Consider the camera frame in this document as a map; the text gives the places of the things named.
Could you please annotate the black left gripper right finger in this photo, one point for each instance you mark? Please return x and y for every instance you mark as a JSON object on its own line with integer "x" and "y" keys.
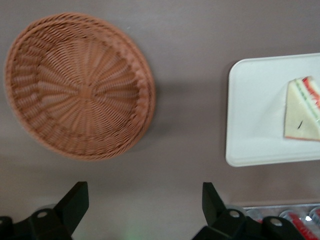
{"x": 212, "y": 207}

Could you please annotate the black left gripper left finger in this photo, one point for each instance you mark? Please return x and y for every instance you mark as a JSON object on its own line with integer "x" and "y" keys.
{"x": 72, "y": 207}

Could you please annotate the triangular sandwich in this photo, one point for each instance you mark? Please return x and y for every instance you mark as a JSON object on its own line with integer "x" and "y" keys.
{"x": 302, "y": 112}

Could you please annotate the beige rectangular tray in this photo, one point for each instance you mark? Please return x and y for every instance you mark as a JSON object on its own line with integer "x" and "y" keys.
{"x": 255, "y": 112}

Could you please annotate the round shallow wicker basket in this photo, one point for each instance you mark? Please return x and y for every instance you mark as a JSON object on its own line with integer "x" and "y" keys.
{"x": 80, "y": 87}

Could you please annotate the clear acrylic bottle rack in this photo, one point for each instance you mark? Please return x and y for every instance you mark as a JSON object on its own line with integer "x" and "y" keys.
{"x": 270, "y": 211}

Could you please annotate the red cola bottle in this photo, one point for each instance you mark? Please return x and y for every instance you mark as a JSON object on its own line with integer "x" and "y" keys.
{"x": 300, "y": 225}

